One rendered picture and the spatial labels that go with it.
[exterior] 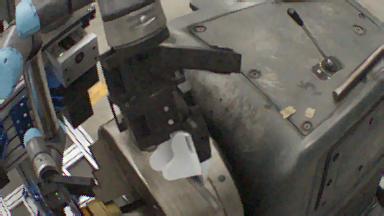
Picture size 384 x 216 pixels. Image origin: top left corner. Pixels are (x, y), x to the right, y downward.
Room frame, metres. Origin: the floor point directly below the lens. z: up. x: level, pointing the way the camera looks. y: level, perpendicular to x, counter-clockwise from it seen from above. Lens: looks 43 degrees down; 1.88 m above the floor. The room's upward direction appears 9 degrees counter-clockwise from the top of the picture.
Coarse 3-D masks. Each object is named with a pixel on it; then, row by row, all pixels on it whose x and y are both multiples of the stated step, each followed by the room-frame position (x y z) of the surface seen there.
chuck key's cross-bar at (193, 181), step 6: (192, 180) 0.47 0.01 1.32; (198, 180) 0.47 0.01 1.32; (198, 186) 0.46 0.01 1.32; (204, 186) 0.45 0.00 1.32; (198, 192) 0.45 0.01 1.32; (204, 192) 0.44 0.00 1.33; (210, 192) 0.44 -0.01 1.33; (204, 198) 0.43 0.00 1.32; (210, 198) 0.43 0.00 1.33; (210, 204) 0.42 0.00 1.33; (216, 204) 0.41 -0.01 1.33; (216, 210) 0.40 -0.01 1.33
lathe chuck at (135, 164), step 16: (112, 128) 0.68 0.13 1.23; (112, 144) 0.66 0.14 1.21; (128, 144) 0.63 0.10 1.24; (128, 160) 0.60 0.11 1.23; (144, 160) 0.60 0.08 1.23; (128, 176) 0.63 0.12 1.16; (144, 176) 0.57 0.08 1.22; (160, 176) 0.57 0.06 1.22; (144, 192) 0.58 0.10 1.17; (160, 192) 0.55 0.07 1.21; (176, 192) 0.55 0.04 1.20; (192, 192) 0.55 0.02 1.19; (160, 208) 0.53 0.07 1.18; (176, 208) 0.53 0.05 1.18; (192, 208) 0.53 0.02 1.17; (208, 208) 0.53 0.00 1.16
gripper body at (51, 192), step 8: (48, 168) 0.70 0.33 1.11; (40, 176) 0.68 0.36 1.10; (48, 176) 0.69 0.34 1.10; (40, 184) 0.67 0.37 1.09; (48, 184) 0.67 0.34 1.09; (56, 184) 0.65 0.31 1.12; (64, 184) 0.66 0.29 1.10; (40, 192) 0.62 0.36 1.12; (48, 192) 0.62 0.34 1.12; (56, 192) 0.63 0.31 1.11; (48, 200) 0.61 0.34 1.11; (56, 200) 0.61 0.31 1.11; (64, 200) 0.61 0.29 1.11; (72, 200) 0.61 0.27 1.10; (56, 208) 0.58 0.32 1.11; (64, 208) 0.60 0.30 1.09
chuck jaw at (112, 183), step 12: (96, 144) 0.68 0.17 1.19; (108, 144) 0.68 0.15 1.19; (96, 156) 0.66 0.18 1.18; (108, 156) 0.67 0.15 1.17; (96, 168) 0.67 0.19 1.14; (108, 168) 0.65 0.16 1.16; (120, 168) 0.66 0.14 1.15; (96, 180) 0.65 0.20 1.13; (108, 180) 0.64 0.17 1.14; (120, 180) 0.64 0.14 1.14; (96, 192) 0.61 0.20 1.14; (108, 192) 0.62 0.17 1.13; (120, 192) 0.62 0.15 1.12
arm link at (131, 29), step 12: (156, 0) 0.55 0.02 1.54; (132, 12) 0.59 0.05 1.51; (144, 12) 0.53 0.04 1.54; (156, 12) 0.53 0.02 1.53; (108, 24) 0.53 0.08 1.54; (120, 24) 0.52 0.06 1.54; (132, 24) 0.52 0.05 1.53; (144, 24) 0.52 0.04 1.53; (156, 24) 0.52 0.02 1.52; (108, 36) 0.53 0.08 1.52; (120, 36) 0.52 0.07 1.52; (132, 36) 0.51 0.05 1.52; (144, 36) 0.51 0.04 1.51; (120, 48) 0.52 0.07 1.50
